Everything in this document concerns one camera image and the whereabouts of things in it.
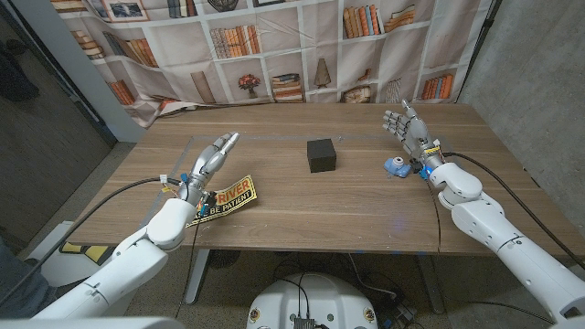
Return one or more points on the black cube block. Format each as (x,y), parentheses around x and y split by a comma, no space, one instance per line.
(321,156)

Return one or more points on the white table leg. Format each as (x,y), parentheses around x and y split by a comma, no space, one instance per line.
(197,274)
(432,283)

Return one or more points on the yellow black floor marker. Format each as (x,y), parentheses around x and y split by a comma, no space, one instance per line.
(91,252)

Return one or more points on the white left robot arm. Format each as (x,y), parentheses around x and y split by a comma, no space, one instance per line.
(128,265)

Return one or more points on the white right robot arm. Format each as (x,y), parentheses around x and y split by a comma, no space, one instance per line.
(512,247)

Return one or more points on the person leg in jeans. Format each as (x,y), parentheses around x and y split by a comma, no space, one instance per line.
(18,288)

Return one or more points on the floor power strip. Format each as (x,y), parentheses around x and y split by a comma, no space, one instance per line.
(402,315)

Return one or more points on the small blue toy camera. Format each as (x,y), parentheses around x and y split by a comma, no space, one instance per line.
(396,167)

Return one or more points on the yellow black bumper sticker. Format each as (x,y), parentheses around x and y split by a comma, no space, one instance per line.
(237,196)

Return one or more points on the black backdrop stand pole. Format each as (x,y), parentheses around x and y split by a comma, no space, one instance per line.
(480,43)

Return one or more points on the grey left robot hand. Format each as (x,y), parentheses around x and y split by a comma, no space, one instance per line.
(205,166)

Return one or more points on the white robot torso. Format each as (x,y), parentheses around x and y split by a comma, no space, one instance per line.
(315,301)

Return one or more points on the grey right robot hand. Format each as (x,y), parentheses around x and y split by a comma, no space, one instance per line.
(416,134)

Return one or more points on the printed bookshelf backdrop cloth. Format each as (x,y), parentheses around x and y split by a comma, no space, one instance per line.
(292,50)

